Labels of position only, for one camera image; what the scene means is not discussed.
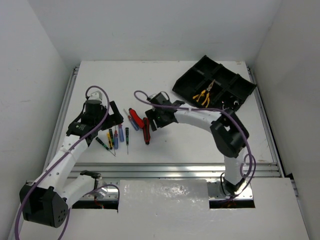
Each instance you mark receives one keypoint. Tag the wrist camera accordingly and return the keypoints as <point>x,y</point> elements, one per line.
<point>160,98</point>
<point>96,97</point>

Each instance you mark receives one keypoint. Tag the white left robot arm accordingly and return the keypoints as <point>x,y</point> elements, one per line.
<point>49,198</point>

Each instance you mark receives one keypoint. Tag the black compartment tray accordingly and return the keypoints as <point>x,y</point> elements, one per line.
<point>228,86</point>

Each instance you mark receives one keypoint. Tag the small yellow utility knife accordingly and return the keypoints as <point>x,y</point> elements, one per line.
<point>109,140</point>

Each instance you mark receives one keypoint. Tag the black green precision screwdriver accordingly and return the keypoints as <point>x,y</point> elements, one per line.
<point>105,146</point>

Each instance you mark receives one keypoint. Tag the yellow needle-nose pliers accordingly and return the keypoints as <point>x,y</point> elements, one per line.
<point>204,95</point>

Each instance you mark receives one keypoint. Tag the aluminium rail frame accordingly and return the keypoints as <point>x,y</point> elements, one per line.
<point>180,152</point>

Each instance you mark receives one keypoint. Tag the red black utility knife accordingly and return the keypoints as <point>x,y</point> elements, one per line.
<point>139,122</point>

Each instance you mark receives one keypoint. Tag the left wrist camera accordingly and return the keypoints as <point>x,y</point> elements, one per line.
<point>96,97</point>

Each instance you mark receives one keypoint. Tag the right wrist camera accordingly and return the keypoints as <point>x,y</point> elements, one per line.
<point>160,98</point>

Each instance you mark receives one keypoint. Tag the Pro'sKit black green screwdriver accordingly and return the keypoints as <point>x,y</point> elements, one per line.
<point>127,138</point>

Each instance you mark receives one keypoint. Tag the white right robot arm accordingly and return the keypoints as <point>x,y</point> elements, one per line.
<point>229,134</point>

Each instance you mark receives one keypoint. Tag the white front cover board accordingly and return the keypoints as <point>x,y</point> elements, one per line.
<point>179,210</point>

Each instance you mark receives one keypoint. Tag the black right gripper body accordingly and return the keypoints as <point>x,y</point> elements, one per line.
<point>160,120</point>

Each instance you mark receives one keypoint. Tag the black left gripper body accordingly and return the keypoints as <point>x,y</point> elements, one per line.
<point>110,118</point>

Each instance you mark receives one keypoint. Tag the red black folding saw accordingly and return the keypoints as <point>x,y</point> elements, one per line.
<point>146,130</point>

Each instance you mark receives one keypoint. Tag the blue red screwdriver large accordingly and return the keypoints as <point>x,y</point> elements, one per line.
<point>121,133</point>

